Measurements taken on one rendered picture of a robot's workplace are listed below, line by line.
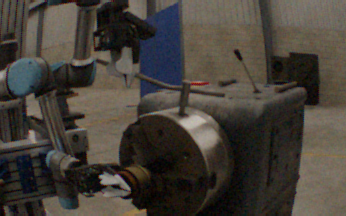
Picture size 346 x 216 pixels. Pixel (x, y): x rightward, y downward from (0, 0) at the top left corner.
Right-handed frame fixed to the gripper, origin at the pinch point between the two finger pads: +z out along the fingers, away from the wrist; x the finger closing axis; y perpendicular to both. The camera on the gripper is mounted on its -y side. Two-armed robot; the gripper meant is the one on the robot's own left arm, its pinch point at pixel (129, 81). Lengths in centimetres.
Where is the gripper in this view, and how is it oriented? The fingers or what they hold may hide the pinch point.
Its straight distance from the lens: 84.4
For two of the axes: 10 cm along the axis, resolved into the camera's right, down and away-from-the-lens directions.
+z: 1.6, 9.9, 0.4
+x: 7.6, -1.0, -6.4
